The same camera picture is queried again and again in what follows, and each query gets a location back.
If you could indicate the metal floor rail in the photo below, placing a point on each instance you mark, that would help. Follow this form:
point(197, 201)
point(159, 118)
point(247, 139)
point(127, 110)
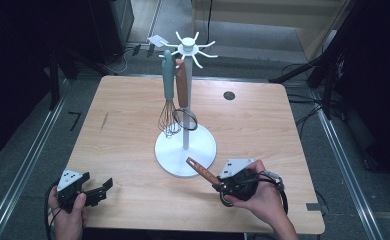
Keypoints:
point(346, 173)
point(26, 166)

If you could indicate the black cabinet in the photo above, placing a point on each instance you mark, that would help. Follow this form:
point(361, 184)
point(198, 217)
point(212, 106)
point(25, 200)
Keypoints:
point(113, 30)

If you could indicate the round dark table grommet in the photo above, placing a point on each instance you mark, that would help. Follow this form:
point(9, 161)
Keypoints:
point(229, 95)

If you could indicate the white paper sheet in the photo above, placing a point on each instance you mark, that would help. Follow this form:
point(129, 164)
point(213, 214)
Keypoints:
point(156, 40)

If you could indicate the person's right hand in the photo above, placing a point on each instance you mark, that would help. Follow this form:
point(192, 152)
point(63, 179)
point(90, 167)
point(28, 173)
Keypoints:
point(266, 200)

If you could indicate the black metal stand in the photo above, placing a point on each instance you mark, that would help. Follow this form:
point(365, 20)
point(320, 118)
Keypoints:
point(54, 83)
point(328, 83)

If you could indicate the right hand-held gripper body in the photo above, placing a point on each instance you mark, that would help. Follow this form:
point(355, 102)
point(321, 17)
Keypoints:
point(234, 166)

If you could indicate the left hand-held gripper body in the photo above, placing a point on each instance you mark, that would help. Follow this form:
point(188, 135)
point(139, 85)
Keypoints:
point(69, 180)

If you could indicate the person's left hand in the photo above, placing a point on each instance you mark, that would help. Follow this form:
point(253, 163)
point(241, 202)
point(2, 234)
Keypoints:
point(68, 223)

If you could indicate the white utensil hook stand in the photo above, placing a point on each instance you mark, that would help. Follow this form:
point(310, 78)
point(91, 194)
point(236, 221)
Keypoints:
point(196, 156)

